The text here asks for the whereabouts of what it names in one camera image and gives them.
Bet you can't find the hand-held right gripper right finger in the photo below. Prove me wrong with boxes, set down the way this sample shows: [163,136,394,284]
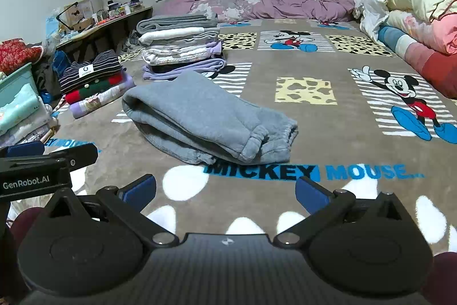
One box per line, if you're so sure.
[273,176,411,249]

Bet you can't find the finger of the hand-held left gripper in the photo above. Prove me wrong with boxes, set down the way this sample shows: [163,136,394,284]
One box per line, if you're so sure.
[0,141,45,159]
[43,143,99,170]

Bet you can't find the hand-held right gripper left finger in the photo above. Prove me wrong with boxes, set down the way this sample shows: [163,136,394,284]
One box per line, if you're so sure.
[43,174,179,249]

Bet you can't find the grey sweatpants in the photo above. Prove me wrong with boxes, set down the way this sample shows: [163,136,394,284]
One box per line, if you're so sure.
[121,71,298,166]

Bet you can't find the dark clothes pile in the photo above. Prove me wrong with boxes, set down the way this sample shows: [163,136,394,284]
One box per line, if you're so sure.
[31,51,73,103]

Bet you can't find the stack of folded clothes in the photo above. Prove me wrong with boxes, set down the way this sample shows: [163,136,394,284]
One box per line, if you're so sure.
[137,15,226,81]

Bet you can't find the pile of folded linens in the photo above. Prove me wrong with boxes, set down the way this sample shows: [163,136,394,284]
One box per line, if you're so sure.
[0,112,58,149]

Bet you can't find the mint green folded garment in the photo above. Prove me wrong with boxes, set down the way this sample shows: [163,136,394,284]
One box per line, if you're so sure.
[0,83,51,135]

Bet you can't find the person's left leg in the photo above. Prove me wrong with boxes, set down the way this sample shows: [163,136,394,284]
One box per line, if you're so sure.
[8,207,47,291]

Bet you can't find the person's leg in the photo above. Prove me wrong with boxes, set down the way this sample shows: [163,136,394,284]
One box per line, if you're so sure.
[8,207,47,291]
[429,251,457,305]

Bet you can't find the lavender printed folded garment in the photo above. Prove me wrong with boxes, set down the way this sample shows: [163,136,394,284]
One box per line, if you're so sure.
[69,76,137,119]

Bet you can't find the red folded sweater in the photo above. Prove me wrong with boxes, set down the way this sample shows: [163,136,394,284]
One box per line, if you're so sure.
[64,74,125,105]

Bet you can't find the cartoon mouse printed blanket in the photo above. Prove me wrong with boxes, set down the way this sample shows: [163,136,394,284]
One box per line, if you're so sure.
[7,17,457,256]

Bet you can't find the green storage box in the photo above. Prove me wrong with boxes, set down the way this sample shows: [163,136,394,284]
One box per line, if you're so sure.
[0,62,40,113]

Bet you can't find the dark striped folded garment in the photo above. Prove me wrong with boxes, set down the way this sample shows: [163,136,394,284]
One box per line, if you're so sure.
[58,53,126,95]

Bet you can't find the red patterned cloth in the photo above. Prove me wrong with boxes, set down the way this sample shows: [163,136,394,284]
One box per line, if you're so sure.
[0,38,44,75]

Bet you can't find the wooden desk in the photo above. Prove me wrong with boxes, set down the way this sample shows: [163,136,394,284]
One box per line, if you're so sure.
[55,7,154,53]

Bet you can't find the clutter of small desk things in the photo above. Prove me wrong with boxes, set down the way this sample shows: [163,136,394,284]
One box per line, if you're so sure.
[46,0,147,41]

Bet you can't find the person's right leg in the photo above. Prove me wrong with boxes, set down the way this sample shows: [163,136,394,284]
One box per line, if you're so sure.
[429,251,457,305]

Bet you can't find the colour-block bolster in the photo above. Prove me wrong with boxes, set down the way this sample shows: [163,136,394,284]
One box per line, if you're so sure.
[376,24,457,99]

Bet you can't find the white crumpled quilt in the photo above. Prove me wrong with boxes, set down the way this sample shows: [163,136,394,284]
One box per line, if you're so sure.
[359,0,398,41]

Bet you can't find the pink folded blanket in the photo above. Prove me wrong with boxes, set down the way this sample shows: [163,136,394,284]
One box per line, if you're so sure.
[419,16,457,56]

